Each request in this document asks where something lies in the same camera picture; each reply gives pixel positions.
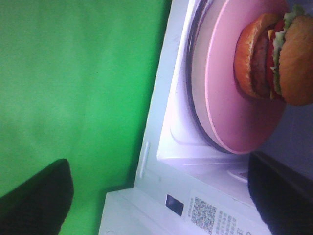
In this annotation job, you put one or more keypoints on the burger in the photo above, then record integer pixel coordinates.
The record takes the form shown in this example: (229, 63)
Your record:
(274, 57)

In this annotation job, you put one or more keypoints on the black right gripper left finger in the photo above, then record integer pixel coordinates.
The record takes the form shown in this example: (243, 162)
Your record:
(40, 205)

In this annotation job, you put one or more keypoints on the pink plate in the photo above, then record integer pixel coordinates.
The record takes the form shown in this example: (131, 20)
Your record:
(230, 120)

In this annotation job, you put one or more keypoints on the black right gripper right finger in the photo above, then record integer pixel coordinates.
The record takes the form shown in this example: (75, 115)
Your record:
(282, 196)

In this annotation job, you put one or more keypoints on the white microwave oven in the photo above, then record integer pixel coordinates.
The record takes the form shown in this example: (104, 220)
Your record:
(176, 158)

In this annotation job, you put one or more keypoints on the green table mat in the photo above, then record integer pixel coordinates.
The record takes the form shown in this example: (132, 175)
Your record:
(76, 78)

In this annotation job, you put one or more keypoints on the white warning label sticker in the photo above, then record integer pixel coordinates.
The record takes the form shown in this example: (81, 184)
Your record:
(209, 217)

